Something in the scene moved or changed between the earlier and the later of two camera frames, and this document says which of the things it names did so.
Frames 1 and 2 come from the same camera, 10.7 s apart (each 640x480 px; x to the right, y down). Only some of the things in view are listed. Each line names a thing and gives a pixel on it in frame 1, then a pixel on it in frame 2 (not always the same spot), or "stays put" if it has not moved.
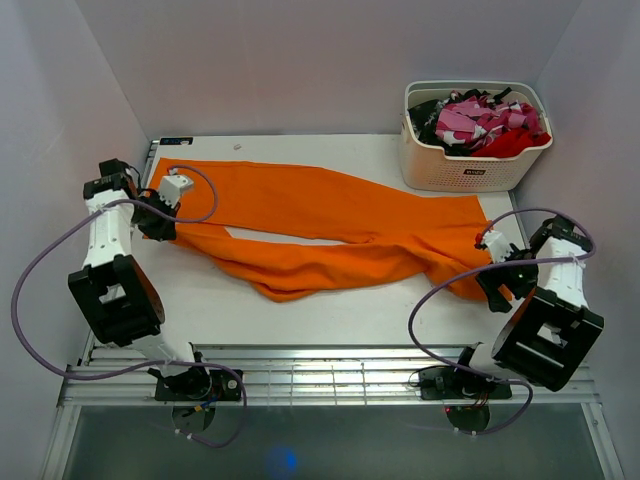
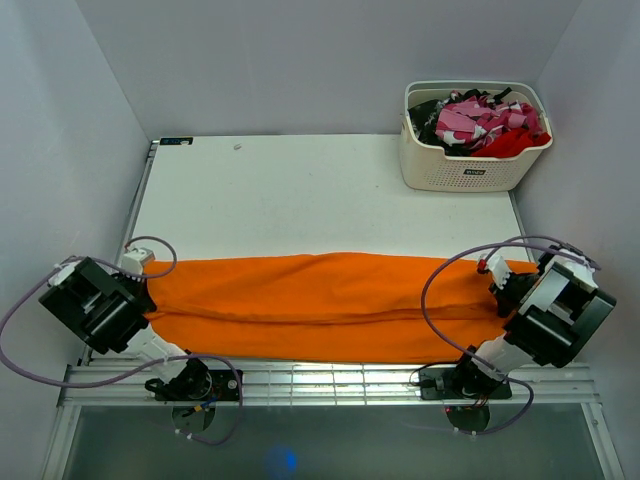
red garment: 513,141 stays put
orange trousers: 401,238 -> 331,308
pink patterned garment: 476,121 stays put
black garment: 424,118 stays put
